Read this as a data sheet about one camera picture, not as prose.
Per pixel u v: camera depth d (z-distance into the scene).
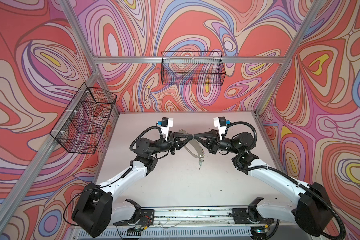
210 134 0.60
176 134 0.60
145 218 0.72
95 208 0.40
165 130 0.58
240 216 0.73
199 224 0.72
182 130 0.67
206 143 0.61
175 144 0.59
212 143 0.59
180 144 0.61
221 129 0.57
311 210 0.40
